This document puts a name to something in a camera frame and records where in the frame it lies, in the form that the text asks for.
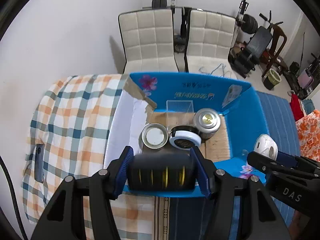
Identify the green waste basket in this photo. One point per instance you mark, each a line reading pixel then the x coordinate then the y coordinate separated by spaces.
pixel 271 79

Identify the blue cardboard box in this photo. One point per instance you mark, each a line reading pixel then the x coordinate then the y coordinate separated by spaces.
pixel 170 172

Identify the black weight bench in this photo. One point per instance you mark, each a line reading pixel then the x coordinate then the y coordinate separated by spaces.
pixel 244 59

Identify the black cylindrical jar gold rings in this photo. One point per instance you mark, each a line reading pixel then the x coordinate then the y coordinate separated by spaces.
pixel 161 171

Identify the orange floral cloth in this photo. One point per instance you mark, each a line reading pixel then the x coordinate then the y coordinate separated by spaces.
pixel 308 129

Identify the barbell weight rack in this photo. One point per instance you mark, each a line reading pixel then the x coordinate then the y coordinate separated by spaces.
pixel 245 22

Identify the right white quilted chair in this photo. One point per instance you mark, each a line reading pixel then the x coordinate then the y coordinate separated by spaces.
pixel 208 43

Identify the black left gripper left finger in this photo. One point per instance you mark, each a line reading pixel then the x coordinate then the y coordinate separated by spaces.
pixel 63 217

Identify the white oval device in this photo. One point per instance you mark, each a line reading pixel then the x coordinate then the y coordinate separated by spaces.
pixel 266 146

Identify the red cloth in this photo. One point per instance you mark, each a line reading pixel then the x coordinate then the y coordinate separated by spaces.
pixel 296 107

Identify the silver round tin gold lid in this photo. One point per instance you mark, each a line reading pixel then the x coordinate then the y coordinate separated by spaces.
pixel 207 122

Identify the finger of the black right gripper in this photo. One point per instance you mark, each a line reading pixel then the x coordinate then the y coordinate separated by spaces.
pixel 267 165
pixel 295 161

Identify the white quilted chair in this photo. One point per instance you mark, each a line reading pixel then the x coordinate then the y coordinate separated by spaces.
pixel 208 43
pixel 148 41

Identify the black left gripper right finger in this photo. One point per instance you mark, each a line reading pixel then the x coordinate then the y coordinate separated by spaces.
pixel 259 217

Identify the brown wooden chair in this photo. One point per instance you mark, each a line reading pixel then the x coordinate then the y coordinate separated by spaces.
pixel 270 56

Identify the dark smartphone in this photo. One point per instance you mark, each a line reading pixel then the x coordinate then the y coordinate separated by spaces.
pixel 38 167

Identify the black white round container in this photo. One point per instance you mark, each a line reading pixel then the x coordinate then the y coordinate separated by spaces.
pixel 184 137

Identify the left white quilted chair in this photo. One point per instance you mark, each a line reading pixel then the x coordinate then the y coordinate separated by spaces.
pixel 148 41

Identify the clear acrylic cube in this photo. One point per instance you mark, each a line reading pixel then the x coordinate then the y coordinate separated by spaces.
pixel 179 113

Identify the plaid checkered cloth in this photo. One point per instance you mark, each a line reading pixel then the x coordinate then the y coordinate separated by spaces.
pixel 73 120

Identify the blue striped blanket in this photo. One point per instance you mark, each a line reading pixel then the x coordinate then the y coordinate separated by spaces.
pixel 189 216

